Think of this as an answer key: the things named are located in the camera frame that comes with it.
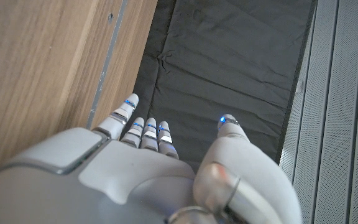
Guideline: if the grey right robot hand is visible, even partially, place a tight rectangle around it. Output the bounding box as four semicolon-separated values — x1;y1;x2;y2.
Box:
0;93;304;224

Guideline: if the black backdrop curtain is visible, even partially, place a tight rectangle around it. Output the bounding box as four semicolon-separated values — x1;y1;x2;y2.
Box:
121;0;318;174

